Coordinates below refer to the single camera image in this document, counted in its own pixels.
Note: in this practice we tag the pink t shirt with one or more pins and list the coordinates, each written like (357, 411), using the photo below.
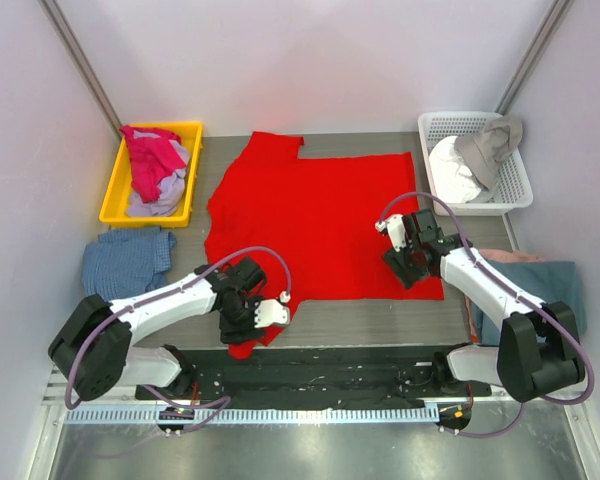
(155, 154)

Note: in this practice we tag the grey shirt in basket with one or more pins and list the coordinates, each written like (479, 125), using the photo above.
(486, 151)

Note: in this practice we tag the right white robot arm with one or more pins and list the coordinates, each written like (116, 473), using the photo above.
(537, 350)

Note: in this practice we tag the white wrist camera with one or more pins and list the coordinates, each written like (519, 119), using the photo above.
(273, 312)
(393, 227)

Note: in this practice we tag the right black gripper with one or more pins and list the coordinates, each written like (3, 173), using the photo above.
(406, 265)

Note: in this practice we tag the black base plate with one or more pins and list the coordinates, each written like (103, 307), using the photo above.
(350, 378)

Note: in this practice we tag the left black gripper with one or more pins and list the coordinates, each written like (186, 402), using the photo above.
(237, 322)

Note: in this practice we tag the white slotted cable duct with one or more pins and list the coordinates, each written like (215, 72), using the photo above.
(161, 415)

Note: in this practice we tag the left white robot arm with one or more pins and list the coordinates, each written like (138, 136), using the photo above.
(96, 349)

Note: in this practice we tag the blue checkered shirt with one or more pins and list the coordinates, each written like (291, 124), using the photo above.
(126, 262)

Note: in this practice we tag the red t shirt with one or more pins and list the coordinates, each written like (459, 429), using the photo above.
(318, 214)

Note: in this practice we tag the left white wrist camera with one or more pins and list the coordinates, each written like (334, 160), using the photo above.
(273, 312)

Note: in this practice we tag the lavender t shirt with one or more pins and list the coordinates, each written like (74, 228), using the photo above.
(172, 189)

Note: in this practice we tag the white shirt in basket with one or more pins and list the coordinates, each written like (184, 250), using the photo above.
(453, 180)

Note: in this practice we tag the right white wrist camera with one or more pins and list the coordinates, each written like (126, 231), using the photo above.
(393, 227)

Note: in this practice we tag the teal folded t shirt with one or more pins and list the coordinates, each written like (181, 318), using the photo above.
(550, 281)

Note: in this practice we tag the white perforated basket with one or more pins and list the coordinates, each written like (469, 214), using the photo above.
(512, 189)

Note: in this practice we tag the yellow plastic bin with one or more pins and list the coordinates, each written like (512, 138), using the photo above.
(116, 200)

